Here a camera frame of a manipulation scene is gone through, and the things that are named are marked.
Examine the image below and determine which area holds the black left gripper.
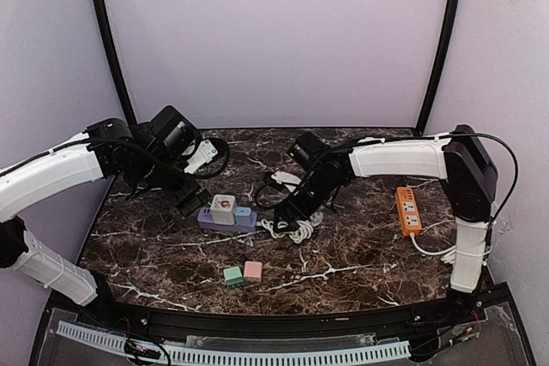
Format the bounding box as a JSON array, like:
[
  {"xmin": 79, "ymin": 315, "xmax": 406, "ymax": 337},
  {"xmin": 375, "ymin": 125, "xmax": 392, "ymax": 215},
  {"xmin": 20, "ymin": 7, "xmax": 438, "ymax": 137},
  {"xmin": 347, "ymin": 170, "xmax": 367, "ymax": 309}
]
[{"xmin": 135, "ymin": 151, "xmax": 211, "ymax": 217}]

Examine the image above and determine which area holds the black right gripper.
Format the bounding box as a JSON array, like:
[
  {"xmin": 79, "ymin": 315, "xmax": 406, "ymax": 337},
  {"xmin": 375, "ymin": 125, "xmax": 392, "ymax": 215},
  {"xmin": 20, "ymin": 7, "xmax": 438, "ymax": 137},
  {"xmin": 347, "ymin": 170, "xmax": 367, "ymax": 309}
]
[{"xmin": 273, "ymin": 171, "xmax": 341, "ymax": 233}]

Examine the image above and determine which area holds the purple power strip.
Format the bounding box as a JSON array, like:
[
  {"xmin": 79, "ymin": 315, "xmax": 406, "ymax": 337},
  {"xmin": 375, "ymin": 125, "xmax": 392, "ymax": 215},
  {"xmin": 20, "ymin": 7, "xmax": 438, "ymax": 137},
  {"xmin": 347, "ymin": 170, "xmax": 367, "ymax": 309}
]
[{"xmin": 197, "ymin": 207, "xmax": 257, "ymax": 233}]

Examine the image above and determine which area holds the white cube power socket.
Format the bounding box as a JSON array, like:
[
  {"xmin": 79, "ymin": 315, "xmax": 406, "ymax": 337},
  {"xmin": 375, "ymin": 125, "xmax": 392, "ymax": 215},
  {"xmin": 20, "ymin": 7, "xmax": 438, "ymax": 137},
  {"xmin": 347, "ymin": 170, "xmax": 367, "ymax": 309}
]
[{"xmin": 210, "ymin": 194, "xmax": 236, "ymax": 226}]

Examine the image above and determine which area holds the light blue charger plug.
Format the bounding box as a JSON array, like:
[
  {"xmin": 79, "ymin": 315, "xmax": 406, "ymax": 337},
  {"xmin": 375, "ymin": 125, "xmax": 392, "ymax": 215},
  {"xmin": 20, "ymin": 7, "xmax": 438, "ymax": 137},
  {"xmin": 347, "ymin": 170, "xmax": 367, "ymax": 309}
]
[{"xmin": 233, "ymin": 207, "xmax": 253, "ymax": 227}]

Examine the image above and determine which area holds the green charger plug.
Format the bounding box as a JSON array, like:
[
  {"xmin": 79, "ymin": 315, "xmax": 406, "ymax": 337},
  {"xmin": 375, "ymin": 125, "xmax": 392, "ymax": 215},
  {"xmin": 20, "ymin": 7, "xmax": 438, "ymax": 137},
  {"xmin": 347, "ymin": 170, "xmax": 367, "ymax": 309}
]
[{"xmin": 223, "ymin": 267, "xmax": 244, "ymax": 289}]

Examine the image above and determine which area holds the orange power strip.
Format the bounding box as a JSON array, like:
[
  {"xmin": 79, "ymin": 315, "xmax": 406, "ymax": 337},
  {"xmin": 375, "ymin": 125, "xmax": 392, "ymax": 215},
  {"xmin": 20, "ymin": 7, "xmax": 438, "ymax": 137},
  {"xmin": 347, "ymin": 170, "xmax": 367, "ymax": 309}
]
[{"xmin": 395, "ymin": 187, "xmax": 422, "ymax": 237}]

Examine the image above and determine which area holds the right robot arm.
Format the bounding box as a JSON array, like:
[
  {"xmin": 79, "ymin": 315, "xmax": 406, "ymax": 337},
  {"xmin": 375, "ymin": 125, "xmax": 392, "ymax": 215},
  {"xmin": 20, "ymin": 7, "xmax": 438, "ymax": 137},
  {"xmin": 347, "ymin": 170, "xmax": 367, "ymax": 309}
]
[{"xmin": 274, "ymin": 124, "xmax": 498, "ymax": 327}]

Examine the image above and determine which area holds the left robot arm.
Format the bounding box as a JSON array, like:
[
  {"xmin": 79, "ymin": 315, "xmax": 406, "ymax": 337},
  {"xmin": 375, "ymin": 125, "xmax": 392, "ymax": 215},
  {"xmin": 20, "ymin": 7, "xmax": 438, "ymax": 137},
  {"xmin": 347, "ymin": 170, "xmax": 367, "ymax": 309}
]
[{"xmin": 1, "ymin": 113, "xmax": 222, "ymax": 328}]

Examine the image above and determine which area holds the pink charger plug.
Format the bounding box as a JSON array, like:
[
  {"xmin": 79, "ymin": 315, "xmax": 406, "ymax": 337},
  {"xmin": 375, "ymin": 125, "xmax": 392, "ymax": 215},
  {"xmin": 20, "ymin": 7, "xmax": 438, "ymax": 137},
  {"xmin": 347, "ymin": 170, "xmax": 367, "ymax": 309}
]
[{"xmin": 244, "ymin": 261, "xmax": 262, "ymax": 283}]

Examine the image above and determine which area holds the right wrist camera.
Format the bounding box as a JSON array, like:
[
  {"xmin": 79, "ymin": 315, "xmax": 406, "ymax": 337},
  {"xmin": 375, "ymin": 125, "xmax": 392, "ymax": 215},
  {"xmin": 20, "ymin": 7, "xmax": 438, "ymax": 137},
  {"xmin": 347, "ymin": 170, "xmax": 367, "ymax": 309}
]
[{"xmin": 287, "ymin": 132, "xmax": 329, "ymax": 171}]

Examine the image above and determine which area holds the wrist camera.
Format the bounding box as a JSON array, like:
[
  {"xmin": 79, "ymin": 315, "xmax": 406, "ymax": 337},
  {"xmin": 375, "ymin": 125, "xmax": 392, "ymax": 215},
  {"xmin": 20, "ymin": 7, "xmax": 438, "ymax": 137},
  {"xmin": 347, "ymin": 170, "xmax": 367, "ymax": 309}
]
[
  {"xmin": 149, "ymin": 105, "xmax": 201, "ymax": 159},
  {"xmin": 287, "ymin": 132, "xmax": 329, "ymax": 171}
]

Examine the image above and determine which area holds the white coiled power cable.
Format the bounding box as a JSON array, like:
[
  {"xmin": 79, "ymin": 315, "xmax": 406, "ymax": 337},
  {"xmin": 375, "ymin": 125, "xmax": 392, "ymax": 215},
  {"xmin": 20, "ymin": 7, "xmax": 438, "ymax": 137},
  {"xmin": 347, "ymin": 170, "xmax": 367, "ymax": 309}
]
[{"xmin": 260, "ymin": 211, "xmax": 323, "ymax": 246}]

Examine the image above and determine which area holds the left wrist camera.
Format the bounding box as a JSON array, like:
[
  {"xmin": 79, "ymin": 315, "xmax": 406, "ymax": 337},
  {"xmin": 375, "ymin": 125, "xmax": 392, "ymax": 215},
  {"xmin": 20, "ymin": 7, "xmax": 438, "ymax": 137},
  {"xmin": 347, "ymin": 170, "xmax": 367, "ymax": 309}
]
[{"xmin": 149, "ymin": 105, "xmax": 201, "ymax": 159}]

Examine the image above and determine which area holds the white orange-strip cable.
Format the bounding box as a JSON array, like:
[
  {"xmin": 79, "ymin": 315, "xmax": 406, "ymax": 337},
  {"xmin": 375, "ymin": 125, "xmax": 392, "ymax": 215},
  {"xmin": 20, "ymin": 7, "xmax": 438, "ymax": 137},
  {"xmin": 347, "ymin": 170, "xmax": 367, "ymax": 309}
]
[{"xmin": 409, "ymin": 232, "xmax": 458, "ymax": 264}]

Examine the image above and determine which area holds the white slotted cable duct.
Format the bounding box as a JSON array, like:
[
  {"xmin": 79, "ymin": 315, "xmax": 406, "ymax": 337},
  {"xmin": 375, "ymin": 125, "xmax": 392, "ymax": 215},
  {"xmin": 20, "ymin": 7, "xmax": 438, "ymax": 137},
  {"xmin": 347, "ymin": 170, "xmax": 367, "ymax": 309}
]
[{"xmin": 56, "ymin": 321, "xmax": 411, "ymax": 365}]

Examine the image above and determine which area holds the black frame post left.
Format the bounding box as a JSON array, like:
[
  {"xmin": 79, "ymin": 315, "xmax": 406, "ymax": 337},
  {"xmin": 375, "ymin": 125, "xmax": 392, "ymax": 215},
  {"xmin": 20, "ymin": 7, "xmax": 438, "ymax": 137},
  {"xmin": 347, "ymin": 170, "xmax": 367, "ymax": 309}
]
[{"xmin": 92, "ymin": 0, "xmax": 137, "ymax": 125}]

